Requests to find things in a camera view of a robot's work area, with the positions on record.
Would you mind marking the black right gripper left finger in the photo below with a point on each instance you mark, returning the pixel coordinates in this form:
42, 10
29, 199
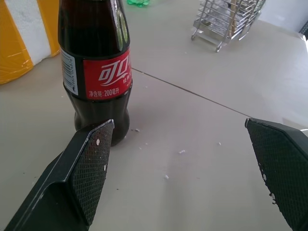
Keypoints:
79, 178

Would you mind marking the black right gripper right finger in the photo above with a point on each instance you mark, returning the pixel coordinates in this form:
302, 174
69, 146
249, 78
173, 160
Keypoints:
284, 166

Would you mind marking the cola bottle with red label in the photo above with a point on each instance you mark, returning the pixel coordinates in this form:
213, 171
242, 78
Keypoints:
96, 67

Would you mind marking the yellow and white package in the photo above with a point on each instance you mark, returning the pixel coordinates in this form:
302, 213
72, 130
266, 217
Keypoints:
21, 41

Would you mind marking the wooden stick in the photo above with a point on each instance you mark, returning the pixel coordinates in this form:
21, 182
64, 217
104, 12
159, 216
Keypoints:
232, 19

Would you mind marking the green plastic object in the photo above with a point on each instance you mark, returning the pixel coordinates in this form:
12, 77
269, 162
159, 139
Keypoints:
137, 2

